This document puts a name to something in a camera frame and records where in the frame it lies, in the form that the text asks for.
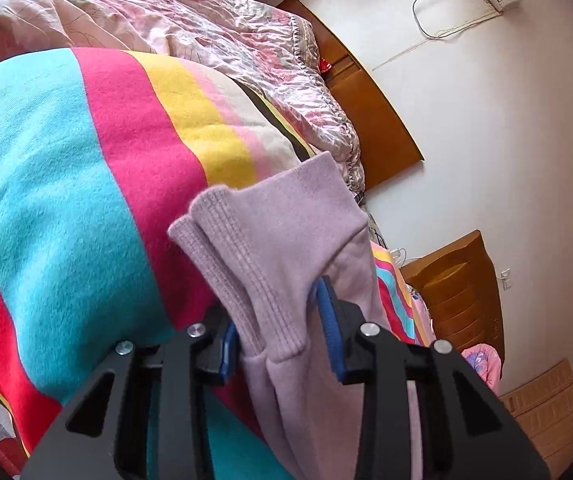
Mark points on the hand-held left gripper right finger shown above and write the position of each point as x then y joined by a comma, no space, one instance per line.
329,330

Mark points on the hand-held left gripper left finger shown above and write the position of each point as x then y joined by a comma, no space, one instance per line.
226,355

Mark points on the lilac pants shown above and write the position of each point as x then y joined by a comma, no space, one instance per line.
276,240

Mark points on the nightstand with patterned cover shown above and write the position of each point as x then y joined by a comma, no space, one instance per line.
384,240

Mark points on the padded wooden headboard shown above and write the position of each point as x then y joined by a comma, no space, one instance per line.
456,290

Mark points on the rolled pink floral quilt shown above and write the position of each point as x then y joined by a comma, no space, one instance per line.
481,365

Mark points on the plain wooden headboard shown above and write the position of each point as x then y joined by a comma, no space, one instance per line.
381,125

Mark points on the light wooden wardrobe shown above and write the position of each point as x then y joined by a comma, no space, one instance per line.
546,410

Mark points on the striped colourful blanket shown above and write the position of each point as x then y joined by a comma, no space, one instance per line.
66,185

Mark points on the red ornament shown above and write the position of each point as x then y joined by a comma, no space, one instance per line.
324,65

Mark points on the white wall socket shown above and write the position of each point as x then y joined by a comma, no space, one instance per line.
505,279

